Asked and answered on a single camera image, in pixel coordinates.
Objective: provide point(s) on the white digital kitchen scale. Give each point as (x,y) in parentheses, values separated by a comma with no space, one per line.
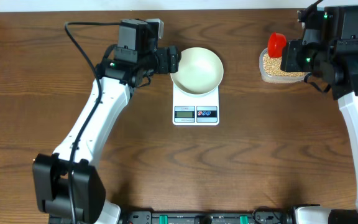
(192,110)

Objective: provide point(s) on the clear plastic bean container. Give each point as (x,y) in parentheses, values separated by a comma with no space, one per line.
(271,72)

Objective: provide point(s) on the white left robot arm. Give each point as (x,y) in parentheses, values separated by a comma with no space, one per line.
(67,184)

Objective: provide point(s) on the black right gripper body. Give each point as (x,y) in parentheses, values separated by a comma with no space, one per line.
(297,58)

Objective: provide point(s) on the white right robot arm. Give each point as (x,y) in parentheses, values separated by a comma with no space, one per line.
(328,50)

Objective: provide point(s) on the red measuring scoop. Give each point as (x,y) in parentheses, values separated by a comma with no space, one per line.
(276,43)

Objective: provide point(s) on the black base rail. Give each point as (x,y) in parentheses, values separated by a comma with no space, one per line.
(258,216)

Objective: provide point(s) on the cream bowl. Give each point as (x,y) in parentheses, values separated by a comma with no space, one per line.
(200,71)

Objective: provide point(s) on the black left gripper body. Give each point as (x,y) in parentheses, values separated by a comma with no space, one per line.
(163,67)

